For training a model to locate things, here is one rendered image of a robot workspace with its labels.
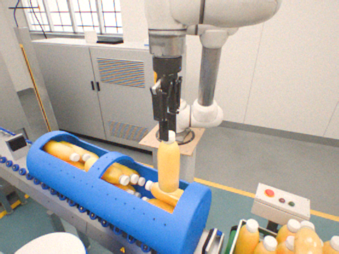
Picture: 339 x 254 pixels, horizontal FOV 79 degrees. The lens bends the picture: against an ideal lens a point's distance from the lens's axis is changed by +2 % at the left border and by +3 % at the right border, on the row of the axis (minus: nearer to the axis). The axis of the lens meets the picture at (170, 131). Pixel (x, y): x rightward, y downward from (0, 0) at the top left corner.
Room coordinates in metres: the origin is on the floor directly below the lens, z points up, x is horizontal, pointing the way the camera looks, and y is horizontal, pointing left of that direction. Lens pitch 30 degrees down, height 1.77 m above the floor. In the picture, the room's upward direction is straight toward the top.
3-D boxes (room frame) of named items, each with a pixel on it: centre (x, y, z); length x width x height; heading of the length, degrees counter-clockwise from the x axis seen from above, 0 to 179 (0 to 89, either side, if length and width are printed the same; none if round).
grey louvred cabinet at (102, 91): (2.90, 0.90, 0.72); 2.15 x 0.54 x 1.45; 68
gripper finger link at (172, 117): (0.56, 0.00, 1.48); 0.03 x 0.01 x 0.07; 60
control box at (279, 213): (0.61, -0.47, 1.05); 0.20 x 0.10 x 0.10; 60
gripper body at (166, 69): (0.54, 0.01, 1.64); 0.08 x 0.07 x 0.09; 150
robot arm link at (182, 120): (1.29, -0.04, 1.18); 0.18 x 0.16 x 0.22; 85
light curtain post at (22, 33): (1.50, 0.98, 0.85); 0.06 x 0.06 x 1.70; 60
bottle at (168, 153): (0.54, 0.01, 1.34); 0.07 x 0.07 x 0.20
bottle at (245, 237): (0.48, -0.29, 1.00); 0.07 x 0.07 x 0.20
